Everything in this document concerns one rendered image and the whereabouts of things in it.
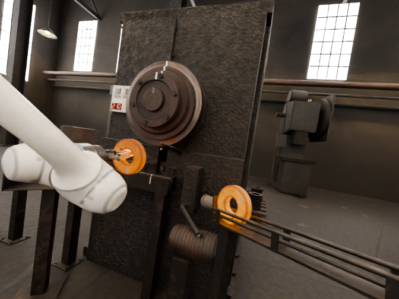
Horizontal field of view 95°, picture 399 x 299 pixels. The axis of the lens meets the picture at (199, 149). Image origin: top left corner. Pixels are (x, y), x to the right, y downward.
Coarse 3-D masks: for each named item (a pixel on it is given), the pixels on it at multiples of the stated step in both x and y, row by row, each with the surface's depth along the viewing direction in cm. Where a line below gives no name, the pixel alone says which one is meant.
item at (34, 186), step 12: (12, 180) 90; (48, 192) 95; (48, 204) 96; (48, 216) 96; (48, 228) 97; (36, 240) 95; (48, 240) 97; (36, 252) 96; (48, 252) 98; (36, 264) 96; (48, 264) 100; (36, 276) 97; (48, 276) 102; (60, 276) 111; (24, 288) 100; (36, 288) 97; (48, 288) 102; (60, 288) 103
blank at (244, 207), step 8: (224, 192) 75; (232, 192) 72; (240, 192) 69; (224, 200) 75; (240, 200) 69; (248, 200) 68; (224, 208) 75; (240, 208) 68; (248, 208) 67; (240, 216) 68; (248, 216) 67; (232, 224) 71
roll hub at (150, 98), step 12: (144, 84) 96; (156, 84) 95; (168, 84) 91; (132, 96) 98; (144, 96) 94; (156, 96) 92; (168, 96) 93; (180, 96) 93; (132, 108) 97; (144, 108) 97; (156, 108) 92; (168, 108) 92; (156, 120) 93; (168, 120) 92
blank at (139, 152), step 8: (120, 144) 80; (128, 144) 79; (136, 144) 78; (136, 152) 78; (144, 152) 79; (136, 160) 78; (144, 160) 79; (120, 168) 81; (128, 168) 79; (136, 168) 78
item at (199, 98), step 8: (152, 64) 104; (160, 64) 102; (168, 64) 101; (176, 64) 99; (144, 72) 105; (184, 72) 98; (136, 80) 107; (192, 80) 97; (200, 88) 95; (128, 96) 108; (200, 96) 95; (128, 104) 108; (200, 104) 95; (128, 112) 108; (200, 112) 95; (128, 120) 108; (192, 120) 97; (136, 128) 107; (192, 128) 97; (144, 136) 105; (176, 136) 99; (184, 136) 98; (152, 144) 104; (160, 144) 102; (168, 144) 101
